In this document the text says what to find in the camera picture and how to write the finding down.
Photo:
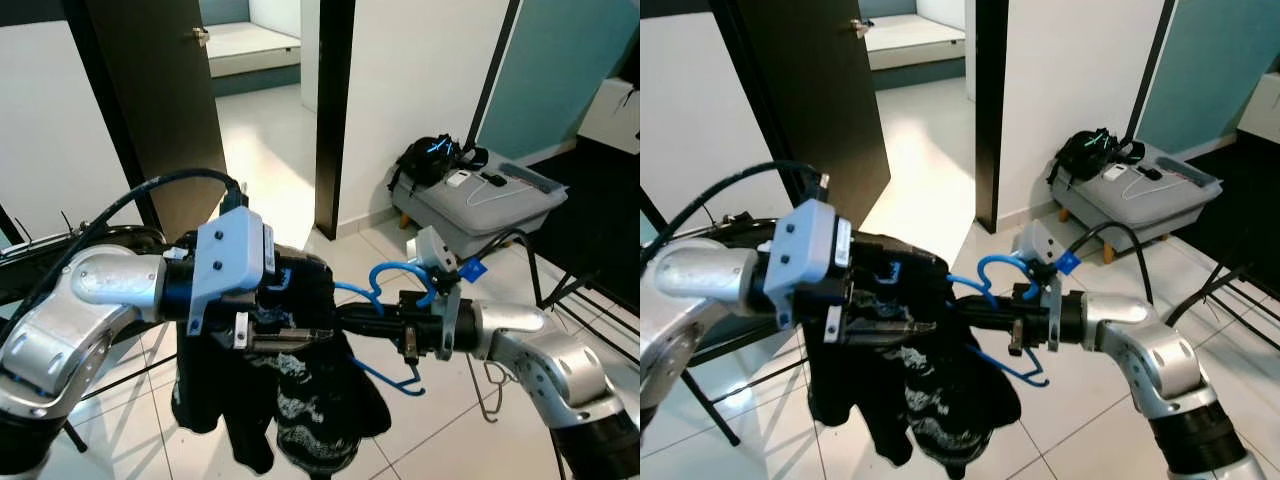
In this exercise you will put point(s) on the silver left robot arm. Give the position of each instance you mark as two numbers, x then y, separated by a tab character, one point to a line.
700	280
110	280

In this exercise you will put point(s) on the small black device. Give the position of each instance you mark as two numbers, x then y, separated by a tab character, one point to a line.
1150	173
493	180

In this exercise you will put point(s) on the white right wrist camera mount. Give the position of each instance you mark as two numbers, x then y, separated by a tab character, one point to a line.
428	248
1035	240

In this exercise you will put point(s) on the black door post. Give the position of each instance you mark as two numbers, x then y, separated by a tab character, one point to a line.
992	120
335	120

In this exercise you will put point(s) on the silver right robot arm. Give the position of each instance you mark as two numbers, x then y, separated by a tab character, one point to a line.
1160	350
530	350

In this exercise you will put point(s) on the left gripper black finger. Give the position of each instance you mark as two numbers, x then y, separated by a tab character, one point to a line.
870	332
290	342

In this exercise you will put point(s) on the grey ottoman bench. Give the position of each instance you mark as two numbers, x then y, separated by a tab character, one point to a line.
480	215
1130	205

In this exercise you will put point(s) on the black carpet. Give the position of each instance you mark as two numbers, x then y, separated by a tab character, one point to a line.
1250	190
600	200

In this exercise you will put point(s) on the dark brown door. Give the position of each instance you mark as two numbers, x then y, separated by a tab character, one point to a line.
800	100
150	100

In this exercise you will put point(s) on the blue plastic hanger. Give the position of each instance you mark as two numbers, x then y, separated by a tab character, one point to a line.
1015	259
405	266

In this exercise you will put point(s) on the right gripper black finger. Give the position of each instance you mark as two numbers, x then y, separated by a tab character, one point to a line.
985	307
985	321
370	325
370	310

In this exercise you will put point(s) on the black printed garment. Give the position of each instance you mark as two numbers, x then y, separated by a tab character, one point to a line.
940	410
310	420

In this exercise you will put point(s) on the white remote control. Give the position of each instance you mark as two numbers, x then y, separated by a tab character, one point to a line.
1115	173
458	180

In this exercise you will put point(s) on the blue tape tag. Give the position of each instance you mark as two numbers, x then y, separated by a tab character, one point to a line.
1068	262
472	271

